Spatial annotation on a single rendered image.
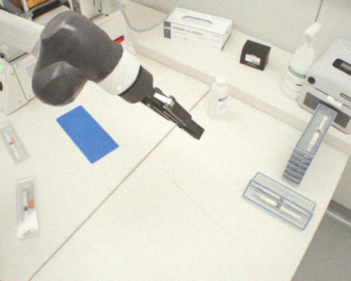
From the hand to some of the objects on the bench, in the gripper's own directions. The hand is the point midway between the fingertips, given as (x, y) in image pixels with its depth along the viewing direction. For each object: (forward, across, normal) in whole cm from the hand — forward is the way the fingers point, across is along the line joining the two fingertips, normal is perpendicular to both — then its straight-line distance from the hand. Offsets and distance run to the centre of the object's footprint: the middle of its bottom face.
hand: (190, 127), depth 79 cm
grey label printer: (+43, +7, +35) cm, 56 cm away
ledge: (+32, -22, +35) cm, 52 cm away
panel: (-31, -73, -18) cm, 82 cm away
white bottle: (+22, -18, +12) cm, 30 cm away
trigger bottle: (+35, -4, +32) cm, 47 cm away
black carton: (+28, -20, +37) cm, 51 cm away
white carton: (+17, -42, +40) cm, 60 cm away
